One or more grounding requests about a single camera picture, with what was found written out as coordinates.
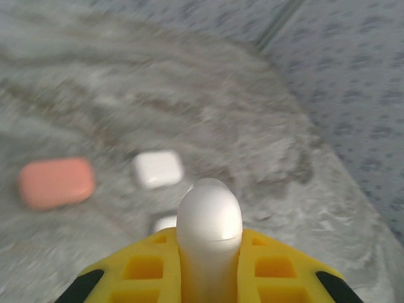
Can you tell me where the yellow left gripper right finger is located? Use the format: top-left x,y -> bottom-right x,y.
236,229 -> 362,303

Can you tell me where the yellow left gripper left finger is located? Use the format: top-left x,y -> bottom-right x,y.
55,227 -> 184,303

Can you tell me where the white earbud charging case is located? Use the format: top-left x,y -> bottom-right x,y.
151,215 -> 178,234
131,150 -> 185,190
175,177 -> 244,303

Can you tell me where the orange earbud charging case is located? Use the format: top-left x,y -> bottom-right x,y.
18,156 -> 97,212

